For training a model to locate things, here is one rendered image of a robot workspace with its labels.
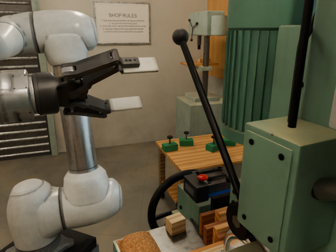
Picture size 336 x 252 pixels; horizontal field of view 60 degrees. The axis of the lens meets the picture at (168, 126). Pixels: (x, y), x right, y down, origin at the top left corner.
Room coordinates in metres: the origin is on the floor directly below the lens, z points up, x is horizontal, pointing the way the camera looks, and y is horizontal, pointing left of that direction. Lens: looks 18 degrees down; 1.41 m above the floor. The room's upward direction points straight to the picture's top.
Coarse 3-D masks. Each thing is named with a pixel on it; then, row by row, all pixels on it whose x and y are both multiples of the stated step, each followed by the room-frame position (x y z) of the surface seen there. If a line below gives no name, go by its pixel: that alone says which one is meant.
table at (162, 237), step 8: (192, 224) 0.68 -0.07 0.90; (152, 232) 0.65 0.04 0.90; (160, 232) 0.65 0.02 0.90; (168, 232) 0.65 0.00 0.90; (184, 232) 0.65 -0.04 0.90; (192, 232) 0.65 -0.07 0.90; (160, 240) 0.62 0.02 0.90; (168, 240) 0.62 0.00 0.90; (176, 240) 0.62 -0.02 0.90; (184, 240) 0.62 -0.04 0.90; (192, 240) 0.62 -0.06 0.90; (200, 240) 0.62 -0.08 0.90; (160, 248) 0.59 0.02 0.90; (168, 248) 0.59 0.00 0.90; (176, 248) 0.59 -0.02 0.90; (184, 248) 0.59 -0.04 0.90; (192, 248) 0.59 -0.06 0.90
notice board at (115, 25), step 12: (96, 12) 3.42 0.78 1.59; (108, 12) 3.46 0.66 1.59; (120, 12) 3.50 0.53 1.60; (132, 12) 3.55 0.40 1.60; (144, 12) 3.59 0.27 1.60; (96, 24) 3.41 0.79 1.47; (108, 24) 3.46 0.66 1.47; (120, 24) 3.50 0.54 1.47; (132, 24) 3.55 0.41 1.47; (144, 24) 3.59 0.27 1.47; (108, 36) 3.45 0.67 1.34; (120, 36) 3.50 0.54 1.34; (132, 36) 3.54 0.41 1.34; (144, 36) 3.59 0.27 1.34
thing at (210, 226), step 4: (220, 220) 0.63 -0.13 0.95; (224, 220) 0.63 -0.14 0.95; (208, 224) 0.61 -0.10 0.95; (212, 224) 0.61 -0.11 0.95; (216, 224) 0.61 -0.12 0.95; (204, 228) 0.60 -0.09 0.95; (208, 228) 0.60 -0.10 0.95; (212, 228) 0.60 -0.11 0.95; (204, 232) 0.60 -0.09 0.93; (208, 232) 0.60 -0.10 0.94; (212, 232) 0.60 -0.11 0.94; (204, 236) 0.60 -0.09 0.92; (208, 236) 0.60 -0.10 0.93; (204, 240) 0.60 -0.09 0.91; (208, 240) 0.60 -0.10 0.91; (208, 244) 0.60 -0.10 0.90
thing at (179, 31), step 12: (180, 36) 0.62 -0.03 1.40; (192, 60) 0.60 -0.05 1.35; (192, 72) 0.58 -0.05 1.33; (204, 96) 0.54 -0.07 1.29; (204, 108) 0.53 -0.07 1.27; (216, 132) 0.50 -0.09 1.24; (228, 156) 0.47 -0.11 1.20; (228, 168) 0.45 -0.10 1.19; (228, 204) 0.42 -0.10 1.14; (228, 216) 0.41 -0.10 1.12; (240, 228) 0.38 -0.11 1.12
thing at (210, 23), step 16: (192, 16) 3.17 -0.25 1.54; (208, 16) 2.84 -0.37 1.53; (224, 16) 2.74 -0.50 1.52; (192, 32) 3.16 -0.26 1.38; (208, 32) 2.85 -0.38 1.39; (224, 32) 2.75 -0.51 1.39; (208, 48) 3.01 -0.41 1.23; (208, 64) 3.03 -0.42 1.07; (176, 96) 3.19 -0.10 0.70; (192, 96) 3.01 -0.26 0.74; (208, 96) 3.01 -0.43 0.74; (176, 112) 3.16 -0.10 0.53; (192, 112) 2.78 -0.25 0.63; (176, 128) 3.15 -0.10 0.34; (192, 128) 2.78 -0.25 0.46; (208, 128) 2.84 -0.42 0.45
